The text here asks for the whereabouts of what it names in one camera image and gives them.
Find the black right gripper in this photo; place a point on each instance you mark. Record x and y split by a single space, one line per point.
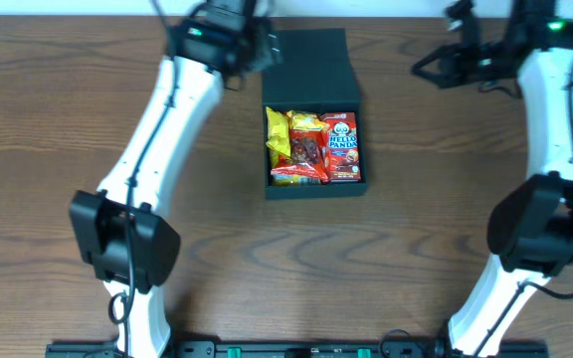
445 76

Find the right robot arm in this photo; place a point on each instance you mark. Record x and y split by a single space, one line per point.
530 232

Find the small orange-yellow snack packet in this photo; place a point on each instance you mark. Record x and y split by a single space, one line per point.
305 121

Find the black storage box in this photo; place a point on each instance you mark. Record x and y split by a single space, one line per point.
315 75

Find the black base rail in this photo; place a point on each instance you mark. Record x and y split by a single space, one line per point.
208 349

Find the red Hello Panda box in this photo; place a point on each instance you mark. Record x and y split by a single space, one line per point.
341 147

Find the red Hacks candy bag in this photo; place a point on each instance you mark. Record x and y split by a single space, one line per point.
305 157

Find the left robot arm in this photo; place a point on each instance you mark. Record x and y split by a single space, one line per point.
121 228

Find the yellow snack packet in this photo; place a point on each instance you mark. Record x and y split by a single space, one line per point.
278 141

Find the large yellow snack bag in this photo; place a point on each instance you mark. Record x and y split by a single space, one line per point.
289 179

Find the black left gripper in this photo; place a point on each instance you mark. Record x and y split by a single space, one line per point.
263 42

